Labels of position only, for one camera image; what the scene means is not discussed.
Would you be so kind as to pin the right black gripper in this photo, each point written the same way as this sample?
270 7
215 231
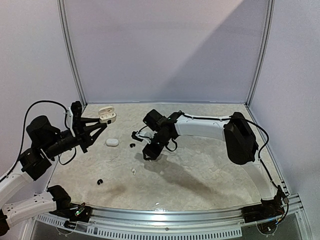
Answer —
155 146

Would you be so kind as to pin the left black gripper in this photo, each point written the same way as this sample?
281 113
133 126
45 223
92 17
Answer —
85 136

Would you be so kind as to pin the small white charging case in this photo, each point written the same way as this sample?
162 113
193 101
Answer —
107 115

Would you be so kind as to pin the white oval charging case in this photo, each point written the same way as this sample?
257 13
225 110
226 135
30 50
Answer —
112 142

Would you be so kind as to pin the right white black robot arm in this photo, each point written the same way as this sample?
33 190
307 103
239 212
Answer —
235 130

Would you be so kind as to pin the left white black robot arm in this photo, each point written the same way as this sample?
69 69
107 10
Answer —
47 142

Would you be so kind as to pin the white stem earbud lower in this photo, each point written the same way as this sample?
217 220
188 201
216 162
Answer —
133 170

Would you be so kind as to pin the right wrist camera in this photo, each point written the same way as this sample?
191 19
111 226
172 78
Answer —
142 136

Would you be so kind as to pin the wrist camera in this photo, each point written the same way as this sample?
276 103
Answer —
71 115
142 136

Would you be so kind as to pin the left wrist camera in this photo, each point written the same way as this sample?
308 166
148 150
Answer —
71 115

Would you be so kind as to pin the left aluminium frame post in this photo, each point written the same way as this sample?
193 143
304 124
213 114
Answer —
61 5

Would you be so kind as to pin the aluminium frame post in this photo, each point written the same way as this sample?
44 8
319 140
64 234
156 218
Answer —
262 51
61 5

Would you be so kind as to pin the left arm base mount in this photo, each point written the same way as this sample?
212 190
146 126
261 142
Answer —
75 213

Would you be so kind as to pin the aluminium front rail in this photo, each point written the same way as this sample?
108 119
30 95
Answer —
236 223

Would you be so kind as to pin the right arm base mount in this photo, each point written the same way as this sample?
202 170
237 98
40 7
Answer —
267 209

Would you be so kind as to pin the right aluminium frame post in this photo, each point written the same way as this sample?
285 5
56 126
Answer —
262 51

